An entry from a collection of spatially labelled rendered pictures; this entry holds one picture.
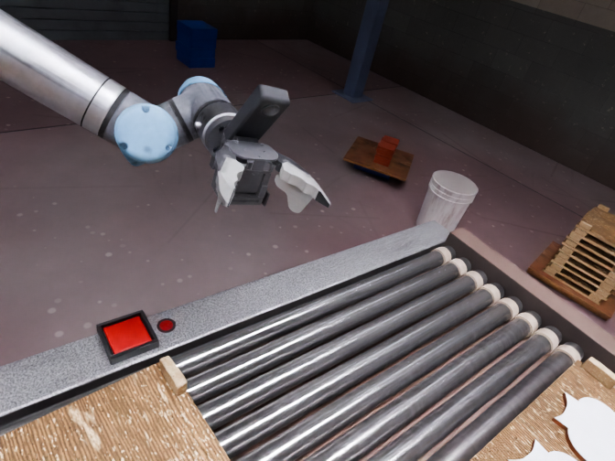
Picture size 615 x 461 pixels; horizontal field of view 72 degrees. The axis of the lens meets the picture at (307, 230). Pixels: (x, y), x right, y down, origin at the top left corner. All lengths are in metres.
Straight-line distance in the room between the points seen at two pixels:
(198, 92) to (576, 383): 0.86
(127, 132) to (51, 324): 1.54
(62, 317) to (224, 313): 1.33
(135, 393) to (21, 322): 1.44
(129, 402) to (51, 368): 0.14
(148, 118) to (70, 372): 0.40
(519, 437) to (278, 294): 0.48
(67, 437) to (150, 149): 0.39
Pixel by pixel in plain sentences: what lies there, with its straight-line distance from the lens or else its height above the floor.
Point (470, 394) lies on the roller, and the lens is 0.86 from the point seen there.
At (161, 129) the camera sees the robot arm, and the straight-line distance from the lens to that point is 0.59.
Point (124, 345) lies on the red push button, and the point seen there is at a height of 0.93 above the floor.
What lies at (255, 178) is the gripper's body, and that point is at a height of 1.22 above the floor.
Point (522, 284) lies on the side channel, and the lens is 1.12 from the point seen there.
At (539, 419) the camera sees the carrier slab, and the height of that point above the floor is 0.94.
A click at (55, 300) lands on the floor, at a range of 2.15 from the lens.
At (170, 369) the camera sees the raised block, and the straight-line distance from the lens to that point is 0.69.
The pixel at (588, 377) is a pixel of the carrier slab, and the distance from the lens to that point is 1.02.
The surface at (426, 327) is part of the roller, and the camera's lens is 0.92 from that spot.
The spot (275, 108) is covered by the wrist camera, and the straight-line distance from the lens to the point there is 0.58.
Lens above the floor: 1.53
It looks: 36 degrees down
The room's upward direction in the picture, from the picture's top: 14 degrees clockwise
